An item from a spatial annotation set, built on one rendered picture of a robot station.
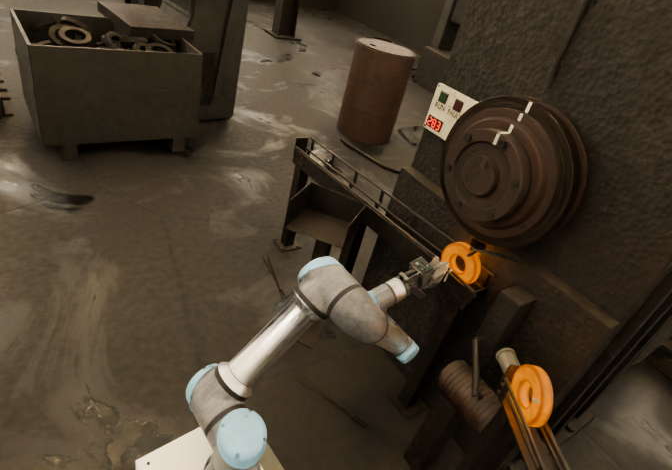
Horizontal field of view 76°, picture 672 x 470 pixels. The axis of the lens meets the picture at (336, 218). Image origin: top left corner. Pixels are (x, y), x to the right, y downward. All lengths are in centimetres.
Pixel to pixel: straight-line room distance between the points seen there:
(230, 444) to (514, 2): 151
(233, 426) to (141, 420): 78
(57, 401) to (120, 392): 21
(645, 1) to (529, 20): 32
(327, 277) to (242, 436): 42
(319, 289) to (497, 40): 104
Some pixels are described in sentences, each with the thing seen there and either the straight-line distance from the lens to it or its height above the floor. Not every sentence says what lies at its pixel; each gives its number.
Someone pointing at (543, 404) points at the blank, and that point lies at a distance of 131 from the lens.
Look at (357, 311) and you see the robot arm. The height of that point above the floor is 88.
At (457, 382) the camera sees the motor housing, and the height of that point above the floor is 51.
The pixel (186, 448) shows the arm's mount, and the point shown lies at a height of 38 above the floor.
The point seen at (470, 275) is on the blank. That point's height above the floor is 74.
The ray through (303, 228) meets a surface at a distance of 180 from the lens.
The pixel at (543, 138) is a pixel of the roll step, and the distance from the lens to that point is 134.
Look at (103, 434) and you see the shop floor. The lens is 188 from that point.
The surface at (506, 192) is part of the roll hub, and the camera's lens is 134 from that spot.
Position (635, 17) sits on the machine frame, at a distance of 147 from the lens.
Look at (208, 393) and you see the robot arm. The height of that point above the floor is 60.
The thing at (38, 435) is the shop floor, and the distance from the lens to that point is 193.
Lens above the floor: 160
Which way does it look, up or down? 32 degrees down
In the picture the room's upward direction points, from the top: 15 degrees clockwise
